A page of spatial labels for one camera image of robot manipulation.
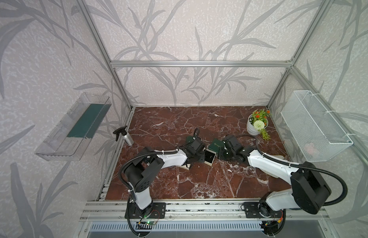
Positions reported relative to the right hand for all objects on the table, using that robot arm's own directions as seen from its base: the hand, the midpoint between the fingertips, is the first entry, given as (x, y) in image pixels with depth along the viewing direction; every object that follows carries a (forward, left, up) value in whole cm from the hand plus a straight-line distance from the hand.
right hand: (217, 153), depth 88 cm
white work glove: (0, -41, -7) cm, 42 cm away
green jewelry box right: (+7, 0, -3) cm, 7 cm away
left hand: (0, +8, -5) cm, 9 cm away
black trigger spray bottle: (+10, +56, +4) cm, 57 cm away
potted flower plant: (+16, -26, +9) cm, 32 cm away
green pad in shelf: (+2, +62, +29) cm, 68 cm away
